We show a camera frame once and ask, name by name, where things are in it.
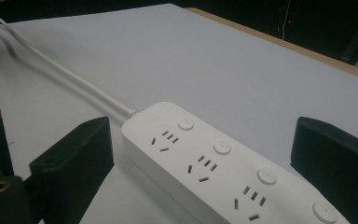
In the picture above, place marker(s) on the white power strip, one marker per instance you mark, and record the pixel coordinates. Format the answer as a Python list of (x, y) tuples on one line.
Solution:
[(230, 174)]

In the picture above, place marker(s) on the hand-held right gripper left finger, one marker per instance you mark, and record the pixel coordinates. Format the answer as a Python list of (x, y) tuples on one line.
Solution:
[(74, 161)]

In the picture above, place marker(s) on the white table cover sheet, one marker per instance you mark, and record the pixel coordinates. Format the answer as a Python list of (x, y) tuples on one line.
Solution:
[(199, 68)]

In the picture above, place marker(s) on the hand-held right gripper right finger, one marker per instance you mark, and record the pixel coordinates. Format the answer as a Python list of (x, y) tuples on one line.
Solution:
[(338, 161)]

